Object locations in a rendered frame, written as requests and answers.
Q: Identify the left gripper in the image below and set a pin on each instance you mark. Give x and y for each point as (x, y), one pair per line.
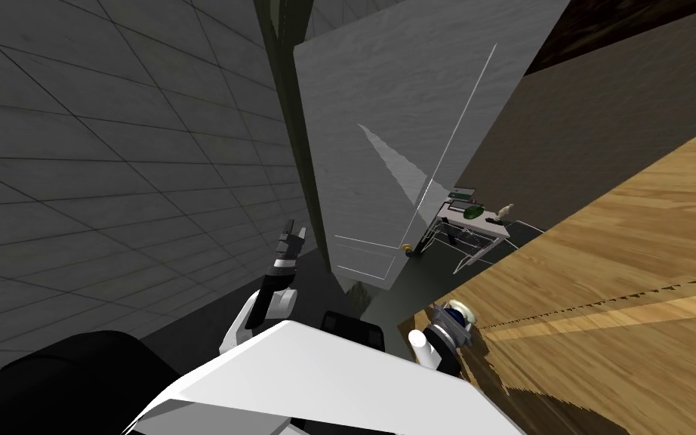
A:
(286, 257)

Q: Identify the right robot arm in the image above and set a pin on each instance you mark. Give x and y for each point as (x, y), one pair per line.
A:
(438, 345)

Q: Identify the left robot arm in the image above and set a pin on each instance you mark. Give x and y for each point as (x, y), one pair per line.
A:
(52, 386)

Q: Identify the brass door knob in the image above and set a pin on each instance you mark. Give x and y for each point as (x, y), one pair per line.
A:
(407, 248)

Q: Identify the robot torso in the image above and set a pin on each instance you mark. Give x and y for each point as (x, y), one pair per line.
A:
(324, 380)

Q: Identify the grey door leaf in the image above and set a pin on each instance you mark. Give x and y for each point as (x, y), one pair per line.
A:
(384, 109)

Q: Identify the white desk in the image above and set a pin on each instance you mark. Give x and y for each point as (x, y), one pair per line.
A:
(482, 228)

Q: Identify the light wooden door leaf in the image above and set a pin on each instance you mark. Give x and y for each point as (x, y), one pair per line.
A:
(614, 290)

